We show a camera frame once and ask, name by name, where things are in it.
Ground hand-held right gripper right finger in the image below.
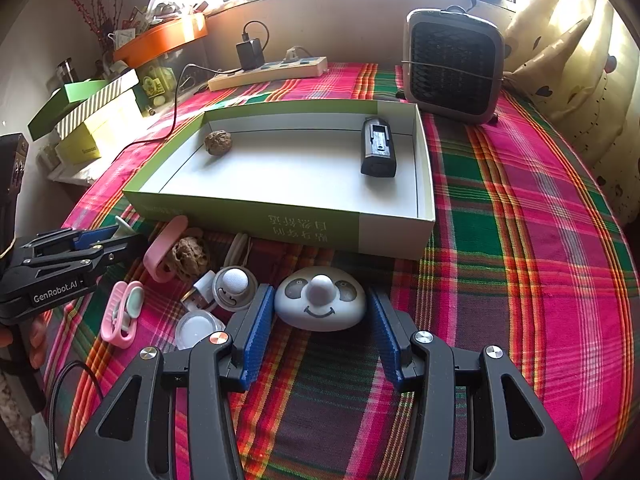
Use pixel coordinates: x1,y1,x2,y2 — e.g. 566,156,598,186
367,287,583,480

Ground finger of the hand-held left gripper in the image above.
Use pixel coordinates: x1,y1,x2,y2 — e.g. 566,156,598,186
14,226,123,261
5,236,149,286

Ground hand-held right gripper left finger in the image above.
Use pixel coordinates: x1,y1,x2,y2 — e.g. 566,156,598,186
57,284,276,480

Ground pink oval clip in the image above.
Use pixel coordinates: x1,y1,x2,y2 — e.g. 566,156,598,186
143,215,190,282

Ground white mushroom-shaped toy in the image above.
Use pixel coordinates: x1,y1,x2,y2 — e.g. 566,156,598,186
212,267,259,311

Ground small white jar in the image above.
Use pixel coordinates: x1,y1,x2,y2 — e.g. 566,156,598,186
175,310,226,351

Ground white koala face dome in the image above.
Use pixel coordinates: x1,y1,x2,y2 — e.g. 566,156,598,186
274,266,368,332

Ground green white cardboard box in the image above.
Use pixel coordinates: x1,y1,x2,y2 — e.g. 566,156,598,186
122,99,436,261

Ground person's left hand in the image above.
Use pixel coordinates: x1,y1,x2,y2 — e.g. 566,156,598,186
0,317,51,371

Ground white USB plug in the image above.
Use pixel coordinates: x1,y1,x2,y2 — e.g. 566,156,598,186
181,272,217,313

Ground brown walnut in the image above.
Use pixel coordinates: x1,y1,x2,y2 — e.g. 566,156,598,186
203,130,231,157
170,239,211,277

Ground yellow cardboard box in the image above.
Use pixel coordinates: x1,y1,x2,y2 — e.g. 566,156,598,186
54,92,146,165

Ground dark printed box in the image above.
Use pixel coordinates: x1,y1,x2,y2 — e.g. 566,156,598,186
0,132,30,256

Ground metal cup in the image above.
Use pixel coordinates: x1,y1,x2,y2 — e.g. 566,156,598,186
55,58,81,86

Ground clear plastic container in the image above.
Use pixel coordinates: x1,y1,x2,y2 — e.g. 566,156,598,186
135,40,211,111

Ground black battery device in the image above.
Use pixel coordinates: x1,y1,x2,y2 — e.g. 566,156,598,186
360,116,398,178

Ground white printed mug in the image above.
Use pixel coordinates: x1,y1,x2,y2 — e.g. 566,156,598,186
107,27,138,48

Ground orange tray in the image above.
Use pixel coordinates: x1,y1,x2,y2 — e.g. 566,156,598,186
112,12,208,68

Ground red berry branches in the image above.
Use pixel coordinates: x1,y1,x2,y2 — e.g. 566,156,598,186
62,0,131,51

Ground cream power strip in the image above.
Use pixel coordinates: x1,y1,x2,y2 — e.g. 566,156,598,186
207,56,328,92

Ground black charger adapter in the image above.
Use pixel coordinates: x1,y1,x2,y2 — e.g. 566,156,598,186
236,40,265,72

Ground grey fan heater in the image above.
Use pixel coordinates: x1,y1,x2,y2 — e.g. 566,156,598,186
400,6,506,126

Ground cream patterned curtain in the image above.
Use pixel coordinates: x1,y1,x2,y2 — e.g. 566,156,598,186
500,0,640,226

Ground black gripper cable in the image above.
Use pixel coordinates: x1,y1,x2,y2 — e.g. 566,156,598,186
47,360,106,461

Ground white coiled cable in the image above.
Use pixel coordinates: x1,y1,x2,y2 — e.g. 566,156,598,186
220,232,253,268

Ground black charger cable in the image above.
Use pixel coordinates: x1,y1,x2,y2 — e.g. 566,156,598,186
97,21,271,173

